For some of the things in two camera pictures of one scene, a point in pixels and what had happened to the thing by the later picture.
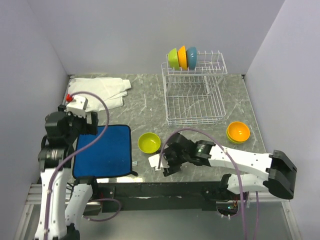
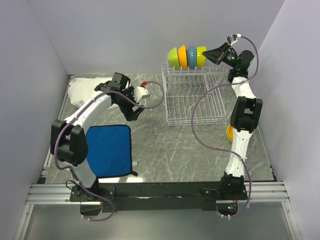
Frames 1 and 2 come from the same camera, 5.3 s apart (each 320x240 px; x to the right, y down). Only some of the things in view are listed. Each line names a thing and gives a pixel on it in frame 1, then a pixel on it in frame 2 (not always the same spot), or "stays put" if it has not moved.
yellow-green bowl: x=149 y=142 → x=200 y=58
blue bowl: x=191 y=57 stays put
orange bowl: x=182 y=58 stays put
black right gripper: x=172 y=169 → x=214 y=54
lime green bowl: x=173 y=59 stays put
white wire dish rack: x=194 y=96 stays put
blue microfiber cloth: x=109 y=156 stays put
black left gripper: x=88 y=127 → x=129 y=113
